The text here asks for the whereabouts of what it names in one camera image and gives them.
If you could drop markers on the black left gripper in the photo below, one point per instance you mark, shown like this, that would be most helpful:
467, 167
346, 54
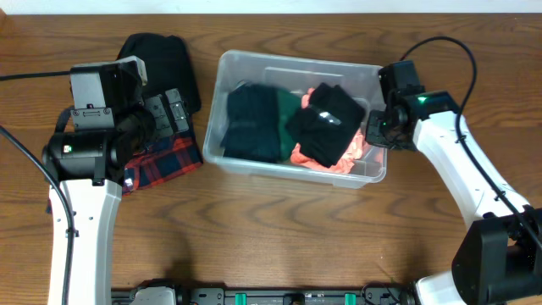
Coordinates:
168, 113

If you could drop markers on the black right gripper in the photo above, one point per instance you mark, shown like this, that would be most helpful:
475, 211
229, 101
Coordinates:
375, 133

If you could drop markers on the orange garment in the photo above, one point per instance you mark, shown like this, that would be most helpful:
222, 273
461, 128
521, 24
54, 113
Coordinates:
347, 161

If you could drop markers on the black ribbed garment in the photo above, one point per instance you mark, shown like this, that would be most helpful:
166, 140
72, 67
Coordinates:
325, 128

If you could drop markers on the clear plastic storage bin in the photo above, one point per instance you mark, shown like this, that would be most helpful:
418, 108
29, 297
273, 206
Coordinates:
296, 75

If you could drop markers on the dark navy garment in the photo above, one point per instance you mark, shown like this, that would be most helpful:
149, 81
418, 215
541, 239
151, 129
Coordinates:
252, 131

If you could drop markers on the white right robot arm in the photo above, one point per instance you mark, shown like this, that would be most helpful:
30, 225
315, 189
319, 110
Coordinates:
499, 259

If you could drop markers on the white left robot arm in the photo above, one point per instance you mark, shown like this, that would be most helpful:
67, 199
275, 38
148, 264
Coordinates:
80, 272

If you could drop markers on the red plaid folded shirt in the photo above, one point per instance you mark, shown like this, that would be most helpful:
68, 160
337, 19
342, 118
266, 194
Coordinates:
162, 161

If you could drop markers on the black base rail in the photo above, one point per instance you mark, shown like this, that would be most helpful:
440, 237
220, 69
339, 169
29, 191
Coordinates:
167, 292

